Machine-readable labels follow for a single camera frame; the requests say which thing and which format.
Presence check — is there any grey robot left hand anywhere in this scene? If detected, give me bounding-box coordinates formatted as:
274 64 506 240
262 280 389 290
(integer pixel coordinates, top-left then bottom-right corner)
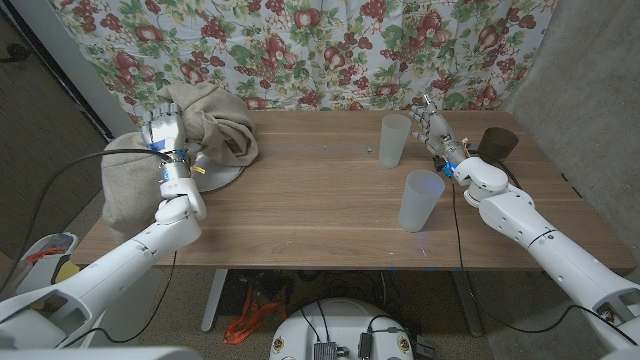
139 102 189 166

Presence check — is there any white metal table leg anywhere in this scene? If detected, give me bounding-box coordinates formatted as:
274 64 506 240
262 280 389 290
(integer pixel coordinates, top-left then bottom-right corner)
200 268 229 334

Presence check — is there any floral fruit print backdrop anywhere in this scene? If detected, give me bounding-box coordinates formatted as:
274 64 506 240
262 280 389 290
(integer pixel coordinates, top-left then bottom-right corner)
49 0 559 146

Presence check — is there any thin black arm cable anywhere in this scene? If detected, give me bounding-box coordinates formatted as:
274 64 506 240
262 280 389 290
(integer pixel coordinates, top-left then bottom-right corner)
59 249 177 349
449 179 626 346

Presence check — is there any orange strap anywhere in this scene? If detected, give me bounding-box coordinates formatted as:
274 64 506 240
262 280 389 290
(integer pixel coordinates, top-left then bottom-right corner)
223 284 289 346

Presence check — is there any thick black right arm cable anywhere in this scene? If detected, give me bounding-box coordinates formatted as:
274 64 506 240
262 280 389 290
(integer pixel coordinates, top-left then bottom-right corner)
492 158 524 191

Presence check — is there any yellow and black pad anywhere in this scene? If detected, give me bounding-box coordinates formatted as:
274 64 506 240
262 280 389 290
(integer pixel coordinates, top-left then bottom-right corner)
52 253 81 281

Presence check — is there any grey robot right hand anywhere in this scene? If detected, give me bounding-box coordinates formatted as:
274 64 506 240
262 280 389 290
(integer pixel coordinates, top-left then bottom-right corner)
408 94 469 169

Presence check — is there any white paper plate gold rim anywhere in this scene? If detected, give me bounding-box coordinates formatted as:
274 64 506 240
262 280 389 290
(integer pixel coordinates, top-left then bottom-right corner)
189 149 245 194

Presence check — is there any grey metal table leg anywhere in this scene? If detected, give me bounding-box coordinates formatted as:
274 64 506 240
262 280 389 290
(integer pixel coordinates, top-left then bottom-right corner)
452 269 484 337

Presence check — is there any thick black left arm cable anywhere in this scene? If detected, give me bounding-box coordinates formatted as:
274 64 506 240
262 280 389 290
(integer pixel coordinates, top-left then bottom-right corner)
0 148 166 296

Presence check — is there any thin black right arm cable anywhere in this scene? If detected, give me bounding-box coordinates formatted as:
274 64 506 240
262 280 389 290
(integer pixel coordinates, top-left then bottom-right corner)
449 179 626 346

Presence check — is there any frosted plastic cup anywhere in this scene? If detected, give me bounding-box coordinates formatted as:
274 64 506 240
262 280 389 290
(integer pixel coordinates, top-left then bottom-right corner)
398 169 446 234
378 113 413 170

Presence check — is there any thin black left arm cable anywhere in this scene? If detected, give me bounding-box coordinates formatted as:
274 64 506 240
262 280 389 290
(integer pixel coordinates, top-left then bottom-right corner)
59 249 177 349

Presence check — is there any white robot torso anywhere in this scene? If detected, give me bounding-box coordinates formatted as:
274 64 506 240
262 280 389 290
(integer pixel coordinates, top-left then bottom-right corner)
268 298 415 360

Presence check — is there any dark brown mug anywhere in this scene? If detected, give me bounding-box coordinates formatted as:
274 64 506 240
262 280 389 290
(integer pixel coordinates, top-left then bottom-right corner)
477 126 520 162

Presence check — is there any white bin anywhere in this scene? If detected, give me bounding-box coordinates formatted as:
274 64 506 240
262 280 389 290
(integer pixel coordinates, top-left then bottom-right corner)
12 232 80 291

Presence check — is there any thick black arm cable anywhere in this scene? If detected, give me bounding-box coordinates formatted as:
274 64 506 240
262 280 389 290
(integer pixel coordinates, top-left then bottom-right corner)
492 158 524 191
0 148 166 296

